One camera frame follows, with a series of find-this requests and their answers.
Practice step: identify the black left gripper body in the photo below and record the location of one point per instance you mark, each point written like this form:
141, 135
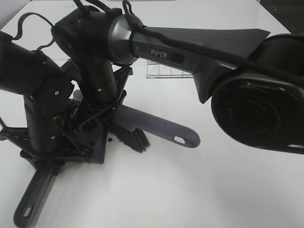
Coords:
37, 152

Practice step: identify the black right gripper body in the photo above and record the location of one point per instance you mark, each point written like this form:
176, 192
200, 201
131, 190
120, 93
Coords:
102, 104

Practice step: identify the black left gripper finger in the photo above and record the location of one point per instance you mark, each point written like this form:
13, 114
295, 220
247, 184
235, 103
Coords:
56, 168

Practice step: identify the purple plastic dustpan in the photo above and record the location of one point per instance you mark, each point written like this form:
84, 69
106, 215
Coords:
58, 130

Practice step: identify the purple hand brush black bristles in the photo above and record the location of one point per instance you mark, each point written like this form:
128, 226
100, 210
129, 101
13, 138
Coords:
129, 125

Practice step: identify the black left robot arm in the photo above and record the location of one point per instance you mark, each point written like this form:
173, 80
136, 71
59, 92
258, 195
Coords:
30, 73

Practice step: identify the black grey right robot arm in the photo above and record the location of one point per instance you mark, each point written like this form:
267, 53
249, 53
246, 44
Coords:
255, 80

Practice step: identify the metal wire dish rack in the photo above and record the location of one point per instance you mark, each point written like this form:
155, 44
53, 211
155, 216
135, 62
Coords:
156, 70

